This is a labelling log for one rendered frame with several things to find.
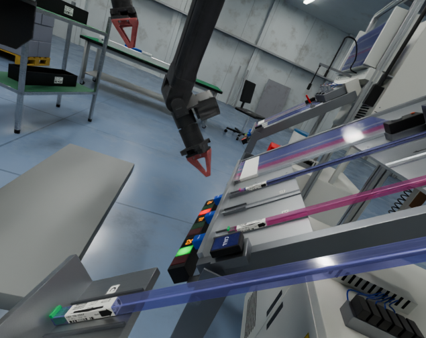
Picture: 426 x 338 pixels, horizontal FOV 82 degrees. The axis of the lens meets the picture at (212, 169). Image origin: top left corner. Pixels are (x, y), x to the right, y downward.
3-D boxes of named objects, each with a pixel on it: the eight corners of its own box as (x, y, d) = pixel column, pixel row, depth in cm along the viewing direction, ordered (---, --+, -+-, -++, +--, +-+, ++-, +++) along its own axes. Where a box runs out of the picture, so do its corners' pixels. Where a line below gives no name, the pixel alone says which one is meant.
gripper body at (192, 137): (211, 143, 74) (202, 120, 73) (203, 150, 64) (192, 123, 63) (192, 150, 76) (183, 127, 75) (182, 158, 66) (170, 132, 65)
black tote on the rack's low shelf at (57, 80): (25, 84, 203) (26, 71, 199) (7, 76, 204) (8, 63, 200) (76, 86, 256) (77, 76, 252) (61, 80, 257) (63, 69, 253)
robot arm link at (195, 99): (162, 83, 64) (168, 101, 59) (202, 66, 64) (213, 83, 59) (178, 117, 74) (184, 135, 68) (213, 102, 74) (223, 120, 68)
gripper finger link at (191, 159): (222, 167, 75) (210, 139, 73) (217, 175, 68) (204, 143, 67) (202, 174, 77) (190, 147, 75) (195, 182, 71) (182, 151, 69)
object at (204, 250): (211, 286, 46) (196, 253, 44) (243, 174, 107) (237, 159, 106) (217, 284, 45) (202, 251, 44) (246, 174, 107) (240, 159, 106)
